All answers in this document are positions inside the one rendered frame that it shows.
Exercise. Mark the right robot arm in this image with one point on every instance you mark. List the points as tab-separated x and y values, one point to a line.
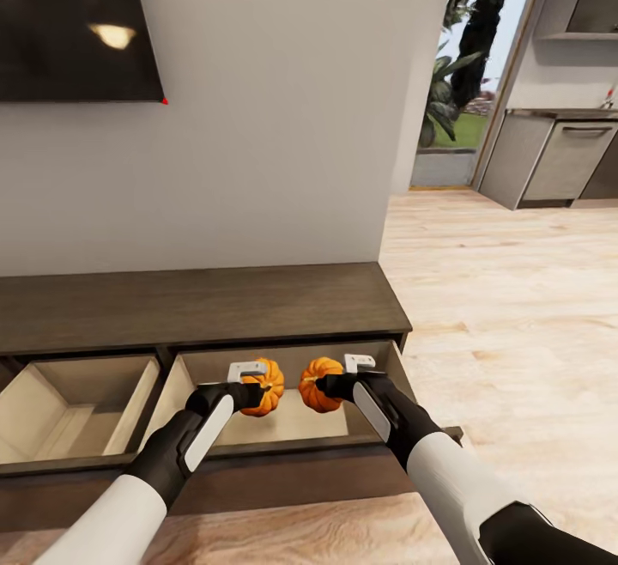
485	520

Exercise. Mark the fixed window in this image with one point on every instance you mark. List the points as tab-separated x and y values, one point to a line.
478	45

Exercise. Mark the pumpkin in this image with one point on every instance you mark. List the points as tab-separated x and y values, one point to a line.
311	396
272	384

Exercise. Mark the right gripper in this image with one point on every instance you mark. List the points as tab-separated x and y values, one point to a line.
334	385

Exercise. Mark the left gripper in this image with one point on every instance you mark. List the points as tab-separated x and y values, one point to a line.
250	395

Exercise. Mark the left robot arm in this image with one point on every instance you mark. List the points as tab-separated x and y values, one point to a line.
119	527

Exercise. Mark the dishwasher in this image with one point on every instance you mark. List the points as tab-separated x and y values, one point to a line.
569	157

